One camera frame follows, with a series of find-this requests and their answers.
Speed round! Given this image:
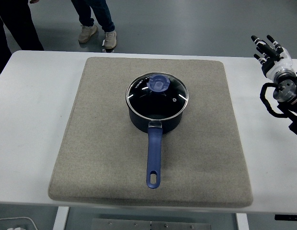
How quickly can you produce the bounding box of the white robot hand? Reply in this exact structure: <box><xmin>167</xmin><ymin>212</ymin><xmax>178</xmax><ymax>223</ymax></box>
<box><xmin>251</xmin><ymin>35</ymin><xmax>294</xmax><ymax>80</ymax></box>

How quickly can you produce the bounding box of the glass lid with blue knob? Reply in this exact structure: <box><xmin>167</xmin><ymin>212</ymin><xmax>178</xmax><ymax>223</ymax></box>
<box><xmin>126</xmin><ymin>72</ymin><xmax>189</xmax><ymax>120</ymax></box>

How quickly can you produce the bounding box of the black flat bar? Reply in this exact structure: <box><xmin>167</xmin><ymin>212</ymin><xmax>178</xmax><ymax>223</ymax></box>
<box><xmin>274</xmin><ymin>214</ymin><xmax>297</xmax><ymax>221</ymax></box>

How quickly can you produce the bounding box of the white table leg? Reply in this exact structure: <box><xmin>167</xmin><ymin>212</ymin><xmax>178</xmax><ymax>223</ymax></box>
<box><xmin>52</xmin><ymin>206</ymin><xmax>70</xmax><ymax>230</ymax></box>
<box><xmin>235</xmin><ymin>212</ymin><xmax>250</xmax><ymax>230</ymax></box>

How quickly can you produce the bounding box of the person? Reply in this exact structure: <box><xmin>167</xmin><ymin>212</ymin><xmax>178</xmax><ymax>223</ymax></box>
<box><xmin>0</xmin><ymin>0</ymin><xmax>45</xmax><ymax>74</ymax></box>
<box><xmin>71</xmin><ymin>0</ymin><xmax>117</xmax><ymax>50</ymax></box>

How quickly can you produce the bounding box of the beige fabric mat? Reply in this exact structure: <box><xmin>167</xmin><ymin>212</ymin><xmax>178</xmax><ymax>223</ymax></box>
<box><xmin>47</xmin><ymin>57</ymin><xmax>254</xmax><ymax>208</ymax></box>

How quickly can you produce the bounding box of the grey metal plate with screws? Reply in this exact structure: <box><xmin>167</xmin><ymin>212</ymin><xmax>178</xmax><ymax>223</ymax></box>
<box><xmin>91</xmin><ymin>218</ymin><xmax>211</xmax><ymax>230</ymax></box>

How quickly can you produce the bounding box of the white rounded tray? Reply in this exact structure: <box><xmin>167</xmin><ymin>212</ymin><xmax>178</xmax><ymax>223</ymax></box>
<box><xmin>0</xmin><ymin>217</ymin><xmax>36</xmax><ymax>230</ymax></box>

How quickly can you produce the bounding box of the dark pot with blue handle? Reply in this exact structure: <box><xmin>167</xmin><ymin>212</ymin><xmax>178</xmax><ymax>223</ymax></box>
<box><xmin>126</xmin><ymin>95</ymin><xmax>187</xmax><ymax>190</ymax></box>

